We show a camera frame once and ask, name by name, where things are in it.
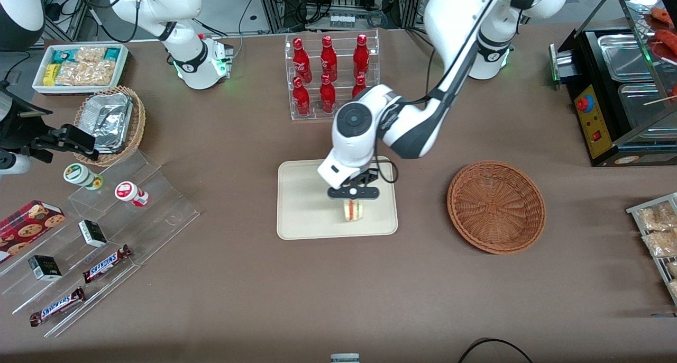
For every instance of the triangle sandwich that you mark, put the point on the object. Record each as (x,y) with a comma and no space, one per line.
(353,210)

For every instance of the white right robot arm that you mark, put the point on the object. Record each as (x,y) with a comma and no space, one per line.
(186,61)

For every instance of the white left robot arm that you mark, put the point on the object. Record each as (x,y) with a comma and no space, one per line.
(449,14)

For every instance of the silver foil tray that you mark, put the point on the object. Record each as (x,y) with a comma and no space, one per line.
(108,119)

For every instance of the cream plastic tray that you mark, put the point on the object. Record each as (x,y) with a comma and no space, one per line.
(301,215)

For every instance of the light wicker basket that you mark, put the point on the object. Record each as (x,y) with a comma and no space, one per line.
(138,125)

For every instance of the brown wicker basket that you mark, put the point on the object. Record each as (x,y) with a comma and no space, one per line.
(494,209)

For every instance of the tray of packaged crackers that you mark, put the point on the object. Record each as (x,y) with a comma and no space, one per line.
(634,210)

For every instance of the green lid yogurt cup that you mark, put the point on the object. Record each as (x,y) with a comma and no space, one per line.
(78,174)

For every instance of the large clear cracker bag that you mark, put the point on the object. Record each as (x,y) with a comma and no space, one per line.
(87,73)

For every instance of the white snack bin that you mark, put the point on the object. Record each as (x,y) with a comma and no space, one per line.
(38,85)

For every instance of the red lid yogurt cup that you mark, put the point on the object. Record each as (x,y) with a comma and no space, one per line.
(127,191)

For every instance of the yellow snack packet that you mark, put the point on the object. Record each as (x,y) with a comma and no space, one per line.
(51,74)

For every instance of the clear rice cracker packet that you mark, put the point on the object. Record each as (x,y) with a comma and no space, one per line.
(90,53)

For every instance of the small teal snack packet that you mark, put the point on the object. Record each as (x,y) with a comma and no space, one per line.
(111,54)

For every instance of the clear acrylic bottle rack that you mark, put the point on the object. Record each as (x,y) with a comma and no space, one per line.
(317,116)

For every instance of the small black box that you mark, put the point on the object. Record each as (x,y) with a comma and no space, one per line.
(93,234)
(45,268)

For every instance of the red cookie box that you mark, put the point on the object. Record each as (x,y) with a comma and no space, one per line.
(26,228)

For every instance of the red cola bottle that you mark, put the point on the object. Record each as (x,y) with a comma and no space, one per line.
(329,61)
(327,97)
(302,64)
(359,87)
(301,99)
(361,59)

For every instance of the clear acrylic stepped stand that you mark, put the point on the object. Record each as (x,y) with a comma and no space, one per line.
(158,215)

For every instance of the brown Snickers bar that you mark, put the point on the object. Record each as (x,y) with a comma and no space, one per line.
(106,264)
(57,306)

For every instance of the grey device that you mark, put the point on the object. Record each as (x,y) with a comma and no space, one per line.
(345,358)

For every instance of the white terminal block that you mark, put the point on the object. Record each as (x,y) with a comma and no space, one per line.
(342,20)

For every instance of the red round knob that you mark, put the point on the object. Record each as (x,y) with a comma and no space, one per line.
(584,103)

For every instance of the black food warmer appliance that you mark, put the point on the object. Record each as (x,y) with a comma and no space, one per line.
(595,135)

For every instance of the steel warmer pan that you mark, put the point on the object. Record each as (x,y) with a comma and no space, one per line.
(642,117)
(624,59)

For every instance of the clear fried snack bag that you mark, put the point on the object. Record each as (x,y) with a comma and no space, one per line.
(673,269)
(661,244)
(656,217)
(674,289)

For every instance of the wooden skewer stick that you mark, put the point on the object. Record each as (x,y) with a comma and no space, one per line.
(658,100)

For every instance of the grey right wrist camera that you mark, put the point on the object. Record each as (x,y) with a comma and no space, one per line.
(13,164)

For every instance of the aluminium frame rack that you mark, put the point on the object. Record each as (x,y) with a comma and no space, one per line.
(275,3)

